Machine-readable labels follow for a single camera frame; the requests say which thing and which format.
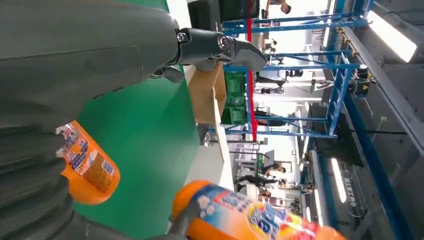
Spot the dark metal fixture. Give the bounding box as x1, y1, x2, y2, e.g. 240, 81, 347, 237
198, 123, 220, 147

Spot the open cardboard box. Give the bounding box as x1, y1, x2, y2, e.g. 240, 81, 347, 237
188, 62, 229, 127

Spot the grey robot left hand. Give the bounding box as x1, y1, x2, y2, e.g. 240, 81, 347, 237
0, 0, 268, 240

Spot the ceiling light panel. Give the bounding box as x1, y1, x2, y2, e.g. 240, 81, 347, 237
366, 9, 418, 64
331, 157, 348, 204

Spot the green table mat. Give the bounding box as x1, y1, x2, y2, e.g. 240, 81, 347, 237
73, 0, 201, 240

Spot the green plastic crate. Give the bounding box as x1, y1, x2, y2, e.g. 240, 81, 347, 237
220, 96, 248, 126
224, 72, 248, 99

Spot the orange drink bottle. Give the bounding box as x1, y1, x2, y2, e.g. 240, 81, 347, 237
171, 180, 349, 240
55, 120, 121, 206

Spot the white table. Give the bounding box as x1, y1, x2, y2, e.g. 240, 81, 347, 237
166, 0, 237, 192

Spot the person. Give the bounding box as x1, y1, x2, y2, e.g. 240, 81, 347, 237
261, 161, 288, 178
236, 174, 287, 188
264, 0, 293, 15

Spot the blue metal rack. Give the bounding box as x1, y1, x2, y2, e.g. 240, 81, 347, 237
205, 0, 375, 140

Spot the black zip case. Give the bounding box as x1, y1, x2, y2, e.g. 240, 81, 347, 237
187, 0, 222, 33

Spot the black hoist motor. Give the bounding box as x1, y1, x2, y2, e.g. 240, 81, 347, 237
347, 64, 373, 98

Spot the blue steel beam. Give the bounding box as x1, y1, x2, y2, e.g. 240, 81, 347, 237
342, 94, 417, 240

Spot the red pole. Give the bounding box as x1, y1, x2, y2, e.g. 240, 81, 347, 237
245, 0, 259, 143

